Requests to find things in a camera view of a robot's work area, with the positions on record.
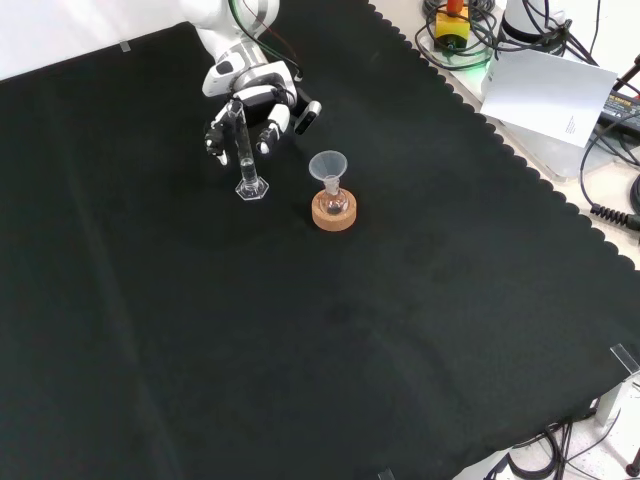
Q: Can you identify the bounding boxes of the black cables under bench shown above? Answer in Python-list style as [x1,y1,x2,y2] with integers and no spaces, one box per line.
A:
[482,407,640,480]

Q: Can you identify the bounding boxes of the black coiled cable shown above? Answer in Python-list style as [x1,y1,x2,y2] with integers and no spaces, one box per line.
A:
[578,122,640,230]

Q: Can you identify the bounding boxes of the round-bottom glass flask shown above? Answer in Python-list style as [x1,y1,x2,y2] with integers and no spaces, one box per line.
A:
[319,175,350,218]

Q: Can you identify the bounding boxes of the white metal bracket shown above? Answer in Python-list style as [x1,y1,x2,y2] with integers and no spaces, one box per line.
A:
[593,372,640,427]

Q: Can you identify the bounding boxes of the black bench cloth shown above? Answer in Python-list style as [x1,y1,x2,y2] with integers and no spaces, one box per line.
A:
[0,0,640,480]

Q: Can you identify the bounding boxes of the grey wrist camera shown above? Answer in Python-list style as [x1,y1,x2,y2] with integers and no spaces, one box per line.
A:
[293,99,323,137]

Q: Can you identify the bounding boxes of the black power adapter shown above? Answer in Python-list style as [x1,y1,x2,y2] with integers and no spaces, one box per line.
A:
[597,92,640,129]

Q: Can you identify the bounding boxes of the clear glass graduated cylinder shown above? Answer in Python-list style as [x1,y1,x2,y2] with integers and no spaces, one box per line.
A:
[226,99,271,202]

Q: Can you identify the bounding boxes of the white cylindrical post base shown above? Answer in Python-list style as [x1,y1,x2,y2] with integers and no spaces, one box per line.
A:
[499,0,567,45]

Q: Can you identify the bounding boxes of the black cables round stop button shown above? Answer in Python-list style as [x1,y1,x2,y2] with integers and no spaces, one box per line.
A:
[413,0,502,70]

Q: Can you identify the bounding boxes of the black orange green arm cables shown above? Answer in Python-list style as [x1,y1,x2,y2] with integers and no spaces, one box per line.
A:
[227,0,305,83]

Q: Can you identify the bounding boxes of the pale board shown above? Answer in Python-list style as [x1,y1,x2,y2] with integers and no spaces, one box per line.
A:
[479,47,620,149]

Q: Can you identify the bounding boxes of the pale grey box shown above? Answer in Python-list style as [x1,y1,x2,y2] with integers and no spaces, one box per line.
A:
[478,64,601,182]

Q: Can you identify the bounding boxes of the cork ring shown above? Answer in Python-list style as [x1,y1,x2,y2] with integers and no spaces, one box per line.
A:
[310,188,360,233]

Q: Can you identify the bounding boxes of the clear plastic funnel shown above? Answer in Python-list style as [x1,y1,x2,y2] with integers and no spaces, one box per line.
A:
[307,150,349,184]

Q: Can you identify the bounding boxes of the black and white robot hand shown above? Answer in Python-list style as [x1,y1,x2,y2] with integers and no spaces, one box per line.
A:
[201,45,304,167]

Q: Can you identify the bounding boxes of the yellow stop button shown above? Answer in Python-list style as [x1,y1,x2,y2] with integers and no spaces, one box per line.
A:
[433,0,472,52]

